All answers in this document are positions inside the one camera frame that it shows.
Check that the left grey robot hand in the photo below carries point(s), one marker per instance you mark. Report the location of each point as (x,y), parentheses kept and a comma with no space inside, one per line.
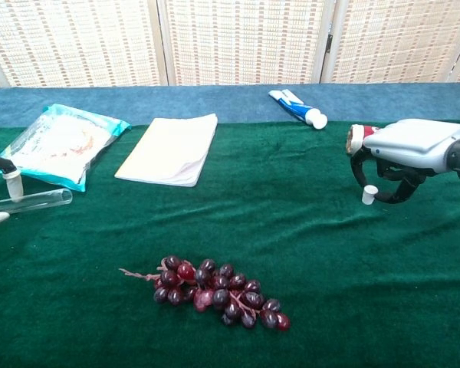
(13,184)

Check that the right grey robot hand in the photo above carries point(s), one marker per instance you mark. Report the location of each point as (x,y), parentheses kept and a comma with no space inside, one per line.
(414,147)

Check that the transparent glass test tube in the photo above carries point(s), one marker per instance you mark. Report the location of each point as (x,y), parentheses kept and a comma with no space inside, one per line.
(42,201)

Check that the white tube cap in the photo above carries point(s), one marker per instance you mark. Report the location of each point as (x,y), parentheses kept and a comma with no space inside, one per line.
(368,195)

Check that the blue white toothpaste tube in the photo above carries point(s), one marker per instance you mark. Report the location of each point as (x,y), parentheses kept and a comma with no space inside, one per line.
(297,109)

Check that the red coffee bottle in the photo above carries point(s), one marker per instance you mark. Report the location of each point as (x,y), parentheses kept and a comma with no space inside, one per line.
(355,138)

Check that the teal plastic snack packet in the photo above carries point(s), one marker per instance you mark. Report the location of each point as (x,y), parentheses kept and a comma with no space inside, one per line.
(61,145)

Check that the cream paper notebook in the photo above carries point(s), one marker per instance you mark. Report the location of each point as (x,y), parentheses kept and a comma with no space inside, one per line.
(168,149)

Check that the green velvet cloth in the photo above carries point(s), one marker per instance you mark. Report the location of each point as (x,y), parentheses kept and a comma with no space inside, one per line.
(253,237)

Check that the blue table cover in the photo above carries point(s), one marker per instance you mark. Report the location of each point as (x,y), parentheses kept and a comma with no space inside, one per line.
(199,101)

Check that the dark red grape bunch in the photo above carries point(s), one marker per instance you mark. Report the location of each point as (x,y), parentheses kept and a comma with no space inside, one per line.
(218,291)

